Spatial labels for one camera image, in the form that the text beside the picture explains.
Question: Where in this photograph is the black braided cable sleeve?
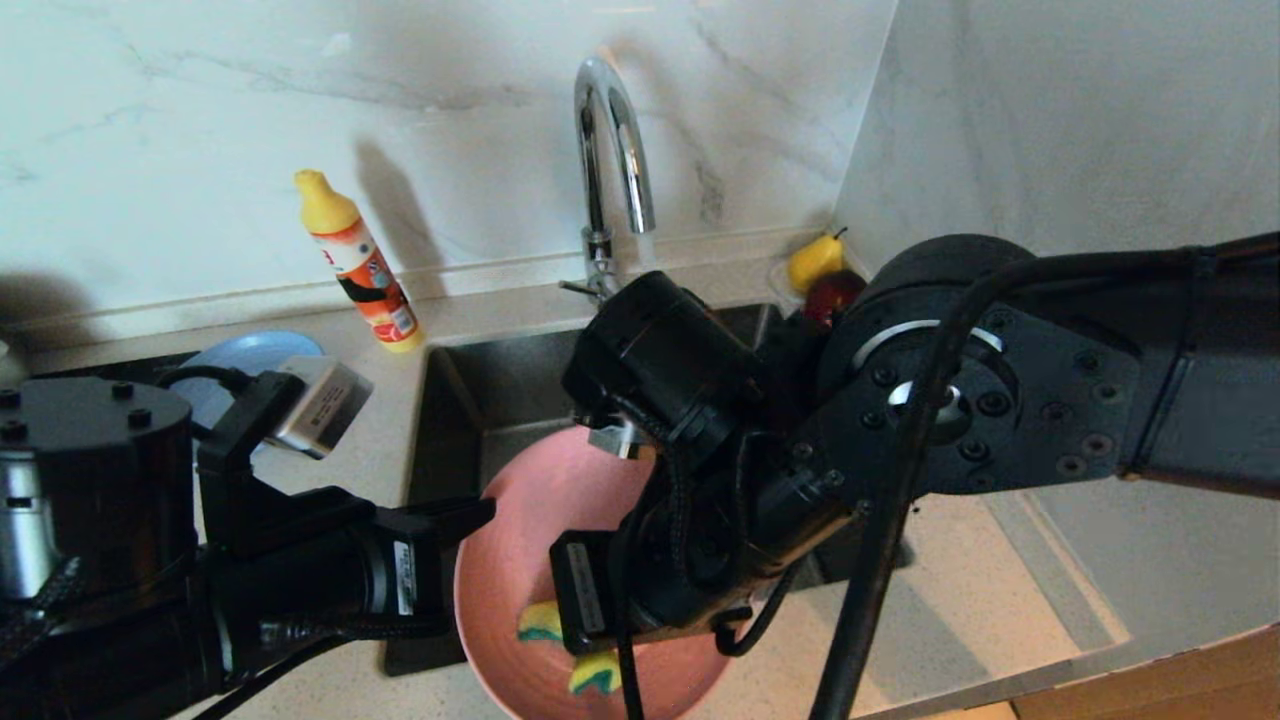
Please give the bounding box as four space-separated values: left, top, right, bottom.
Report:
605 395 766 606
0 555 83 669

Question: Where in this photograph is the yellow pear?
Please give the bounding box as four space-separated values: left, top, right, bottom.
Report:
787 228 849 294

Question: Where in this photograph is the yellow green fish-shaped sponge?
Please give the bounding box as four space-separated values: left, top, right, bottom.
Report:
516 599 623 697

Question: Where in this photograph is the thin black braided cable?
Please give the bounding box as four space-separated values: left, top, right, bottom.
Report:
713 562 803 659

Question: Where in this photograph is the stainless steel sink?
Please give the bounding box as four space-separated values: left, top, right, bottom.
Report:
383 303 913 678

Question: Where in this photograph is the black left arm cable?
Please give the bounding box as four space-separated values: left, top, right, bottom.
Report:
190 632 356 720

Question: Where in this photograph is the pink plate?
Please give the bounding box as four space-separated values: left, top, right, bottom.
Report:
454 425 738 720

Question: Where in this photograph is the orange yellow detergent bottle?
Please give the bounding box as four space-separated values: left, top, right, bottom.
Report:
294 170 424 353

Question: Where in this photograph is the chrome curved faucet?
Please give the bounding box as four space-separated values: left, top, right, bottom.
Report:
558 57 658 301

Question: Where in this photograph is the blue plate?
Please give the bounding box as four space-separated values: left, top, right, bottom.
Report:
178 330 327 433

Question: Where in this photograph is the dark red apple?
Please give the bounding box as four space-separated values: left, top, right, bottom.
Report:
805 270 869 323

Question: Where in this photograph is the brown wooden cabinet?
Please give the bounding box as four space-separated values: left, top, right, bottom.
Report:
1010 625 1280 720

